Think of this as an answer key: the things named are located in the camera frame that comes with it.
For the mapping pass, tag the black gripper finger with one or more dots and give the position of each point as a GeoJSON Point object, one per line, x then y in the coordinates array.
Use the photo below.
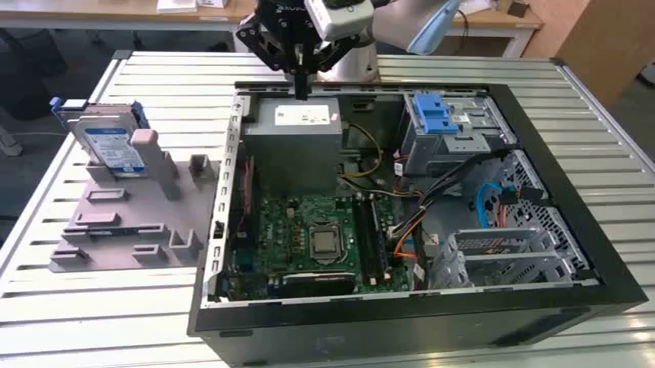
{"type": "Point", "coordinates": [263, 46]}
{"type": "Point", "coordinates": [333, 50]}

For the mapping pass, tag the hard disk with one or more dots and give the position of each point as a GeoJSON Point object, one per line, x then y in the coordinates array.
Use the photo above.
{"type": "Point", "coordinates": [110, 145]}

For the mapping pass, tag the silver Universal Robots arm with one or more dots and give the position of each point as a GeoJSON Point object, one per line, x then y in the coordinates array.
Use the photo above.
{"type": "Point", "coordinates": [358, 61]}

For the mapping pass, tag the silver metal disk bay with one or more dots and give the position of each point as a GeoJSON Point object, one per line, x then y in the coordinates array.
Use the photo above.
{"type": "Point", "coordinates": [511, 264]}

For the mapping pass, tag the white box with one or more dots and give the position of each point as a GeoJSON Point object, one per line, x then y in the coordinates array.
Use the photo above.
{"type": "Point", "coordinates": [177, 5]}

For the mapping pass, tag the blue plastic drive latch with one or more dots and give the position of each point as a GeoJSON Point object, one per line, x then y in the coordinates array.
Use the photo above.
{"type": "Point", "coordinates": [435, 115]}

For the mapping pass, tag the grey power supply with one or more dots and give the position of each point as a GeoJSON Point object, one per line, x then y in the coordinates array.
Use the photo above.
{"type": "Point", "coordinates": [291, 161]}

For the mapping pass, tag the long wooden desk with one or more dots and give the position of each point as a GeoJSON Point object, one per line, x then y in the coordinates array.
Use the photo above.
{"type": "Point", "coordinates": [102, 15]}

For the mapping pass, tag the grey metal drive cage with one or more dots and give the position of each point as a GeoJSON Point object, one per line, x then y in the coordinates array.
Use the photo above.
{"type": "Point", "coordinates": [461, 149]}

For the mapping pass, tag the grey parts rack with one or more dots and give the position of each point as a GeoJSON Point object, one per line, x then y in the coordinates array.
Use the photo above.
{"type": "Point", "coordinates": [133, 199]}

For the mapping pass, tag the green motherboard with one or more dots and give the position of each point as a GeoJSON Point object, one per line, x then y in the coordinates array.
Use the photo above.
{"type": "Point", "coordinates": [287, 230]}

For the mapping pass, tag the silver CPU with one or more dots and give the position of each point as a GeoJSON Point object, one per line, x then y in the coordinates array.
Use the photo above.
{"type": "Point", "coordinates": [326, 243]}

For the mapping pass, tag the wooden cabinet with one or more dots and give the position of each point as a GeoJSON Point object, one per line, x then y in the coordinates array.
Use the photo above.
{"type": "Point", "coordinates": [603, 46]}

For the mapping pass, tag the black graphics card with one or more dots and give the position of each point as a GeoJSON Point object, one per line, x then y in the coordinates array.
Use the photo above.
{"type": "Point", "coordinates": [318, 285]}

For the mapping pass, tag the black open PC case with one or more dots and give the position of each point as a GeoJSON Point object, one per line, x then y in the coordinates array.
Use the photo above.
{"type": "Point", "coordinates": [410, 337]}

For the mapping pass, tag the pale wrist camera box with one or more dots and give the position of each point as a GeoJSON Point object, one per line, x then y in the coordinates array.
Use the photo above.
{"type": "Point", "coordinates": [343, 19]}

